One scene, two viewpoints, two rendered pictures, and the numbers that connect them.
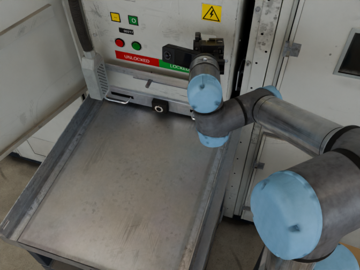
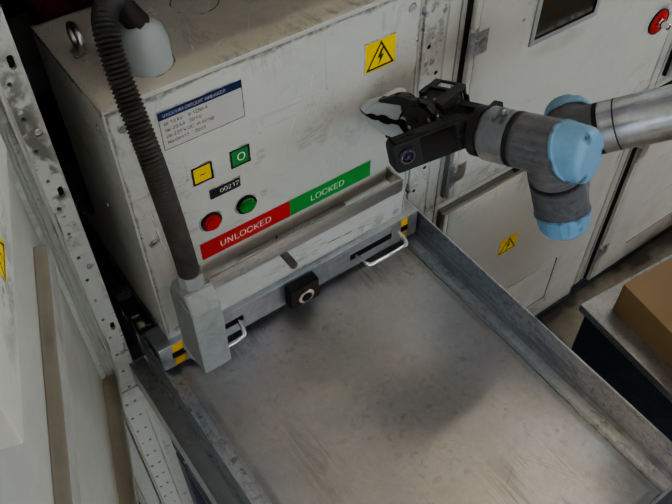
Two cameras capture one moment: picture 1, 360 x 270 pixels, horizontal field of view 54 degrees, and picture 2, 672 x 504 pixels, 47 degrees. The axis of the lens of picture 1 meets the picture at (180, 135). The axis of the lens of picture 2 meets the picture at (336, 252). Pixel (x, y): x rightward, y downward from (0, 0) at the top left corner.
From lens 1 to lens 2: 0.81 m
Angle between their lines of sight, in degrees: 34
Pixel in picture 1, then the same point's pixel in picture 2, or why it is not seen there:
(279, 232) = not seen: outside the picture
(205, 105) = (593, 164)
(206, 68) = (536, 117)
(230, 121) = not seen: hidden behind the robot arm
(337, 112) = (536, 101)
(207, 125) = (581, 199)
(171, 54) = (415, 150)
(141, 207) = (479, 445)
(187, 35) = (341, 118)
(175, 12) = (321, 89)
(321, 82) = (515, 69)
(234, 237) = not seen: hidden behind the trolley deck
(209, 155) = (446, 294)
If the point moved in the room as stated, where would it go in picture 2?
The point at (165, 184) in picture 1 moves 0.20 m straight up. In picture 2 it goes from (457, 384) to (473, 314)
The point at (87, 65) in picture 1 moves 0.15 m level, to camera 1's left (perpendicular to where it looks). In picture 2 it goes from (203, 305) to (125, 382)
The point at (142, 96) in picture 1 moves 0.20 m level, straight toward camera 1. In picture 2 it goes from (262, 298) to (368, 342)
